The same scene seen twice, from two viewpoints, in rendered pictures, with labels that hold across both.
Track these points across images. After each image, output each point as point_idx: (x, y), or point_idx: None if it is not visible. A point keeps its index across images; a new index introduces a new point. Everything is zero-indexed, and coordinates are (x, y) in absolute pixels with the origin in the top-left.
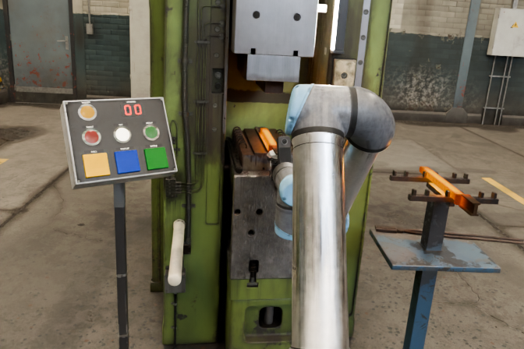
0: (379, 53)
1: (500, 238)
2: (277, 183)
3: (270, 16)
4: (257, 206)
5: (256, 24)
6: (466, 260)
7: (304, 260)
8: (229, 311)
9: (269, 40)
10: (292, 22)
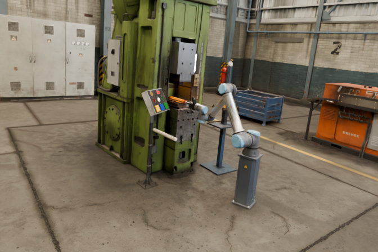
0: (203, 71)
1: None
2: (199, 108)
3: (185, 63)
4: (183, 118)
5: (182, 66)
6: None
7: (234, 115)
8: (172, 154)
9: (184, 70)
10: (189, 64)
